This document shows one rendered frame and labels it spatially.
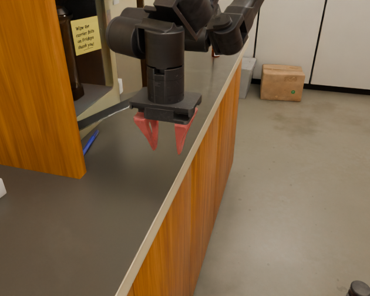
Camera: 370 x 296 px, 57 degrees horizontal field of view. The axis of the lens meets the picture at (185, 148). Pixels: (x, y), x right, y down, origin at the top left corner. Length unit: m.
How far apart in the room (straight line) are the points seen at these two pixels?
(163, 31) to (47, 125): 0.38
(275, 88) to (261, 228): 1.87
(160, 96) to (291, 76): 3.08
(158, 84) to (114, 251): 0.30
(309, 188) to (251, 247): 0.69
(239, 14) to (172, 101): 0.35
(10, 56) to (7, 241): 0.34
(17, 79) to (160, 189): 0.37
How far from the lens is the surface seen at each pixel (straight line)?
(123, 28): 0.54
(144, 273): 0.79
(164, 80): 0.50
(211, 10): 0.55
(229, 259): 1.85
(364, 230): 2.22
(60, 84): 0.70
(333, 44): 3.85
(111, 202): 0.72
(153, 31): 0.50
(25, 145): 0.84
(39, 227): 0.71
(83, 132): 0.97
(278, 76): 3.54
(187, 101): 0.53
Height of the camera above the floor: 1.40
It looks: 31 degrees down
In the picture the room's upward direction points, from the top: straight up
